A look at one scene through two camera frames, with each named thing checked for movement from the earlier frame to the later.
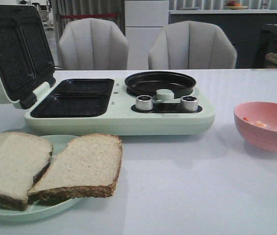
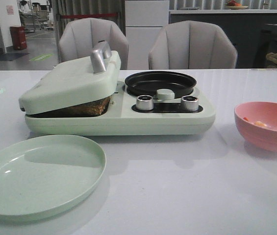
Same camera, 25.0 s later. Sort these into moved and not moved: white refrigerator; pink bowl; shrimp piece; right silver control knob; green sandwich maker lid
Moved: green sandwich maker lid
Not moved: white refrigerator; pink bowl; right silver control knob; shrimp piece
